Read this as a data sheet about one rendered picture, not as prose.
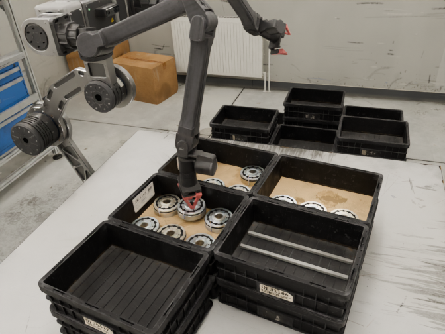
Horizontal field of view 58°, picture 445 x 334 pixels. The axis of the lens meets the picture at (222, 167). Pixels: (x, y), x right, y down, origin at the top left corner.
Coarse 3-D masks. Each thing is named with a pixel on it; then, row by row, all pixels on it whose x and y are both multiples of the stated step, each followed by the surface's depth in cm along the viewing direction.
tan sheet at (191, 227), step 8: (152, 208) 154; (144, 216) 151; (152, 216) 150; (176, 216) 150; (160, 224) 146; (168, 224) 146; (184, 224) 146; (192, 224) 145; (200, 224) 145; (192, 232) 142; (200, 232) 142; (208, 232) 141
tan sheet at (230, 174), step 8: (224, 168) 174; (232, 168) 174; (240, 168) 174; (200, 176) 170; (208, 176) 170; (216, 176) 170; (224, 176) 169; (232, 176) 169; (232, 184) 164; (240, 184) 164
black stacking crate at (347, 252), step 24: (264, 216) 142; (288, 216) 137; (312, 216) 132; (240, 240) 137; (264, 240) 137; (288, 240) 136; (312, 240) 136; (336, 240) 133; (216, 264) 123; (264, 264) 128; (288, 264) 127; (312, 264) 127; (336, 264) 126; (360, 264) 126; (288, 288) 114; (336, 288) 119; (336, 312) 110
